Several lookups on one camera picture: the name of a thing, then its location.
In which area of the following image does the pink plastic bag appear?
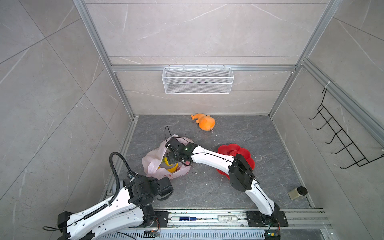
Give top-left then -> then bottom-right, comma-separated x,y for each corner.
142,140 -> 191,180

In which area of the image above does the yellow fake banana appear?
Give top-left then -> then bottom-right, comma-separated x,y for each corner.
168,164 -> 179,173

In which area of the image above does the orange toy fruit with loop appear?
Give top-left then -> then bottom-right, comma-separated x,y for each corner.
191,113 -> 216,132

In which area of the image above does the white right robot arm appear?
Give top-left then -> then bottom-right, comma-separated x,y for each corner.
165,137 -> 282,227

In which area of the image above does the black corrugated cable hose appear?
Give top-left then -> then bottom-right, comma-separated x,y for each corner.
80,151 -> 136,220

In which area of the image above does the white wire mesh basket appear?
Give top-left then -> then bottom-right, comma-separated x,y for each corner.
162,67 -> 235,95

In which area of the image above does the red flower-shaped plate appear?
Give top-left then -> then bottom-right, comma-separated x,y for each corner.
217,144 -> 256,170

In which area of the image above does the blue marker pen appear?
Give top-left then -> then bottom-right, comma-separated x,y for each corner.
179,217 -> 198,222

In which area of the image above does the black wire hook rack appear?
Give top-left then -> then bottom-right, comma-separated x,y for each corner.
308,88 -> 384,170

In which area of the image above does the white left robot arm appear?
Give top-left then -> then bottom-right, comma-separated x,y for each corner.
57,175 -> 173,240

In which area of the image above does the white tube on rail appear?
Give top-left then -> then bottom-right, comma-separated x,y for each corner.
218,215 -> 238,222

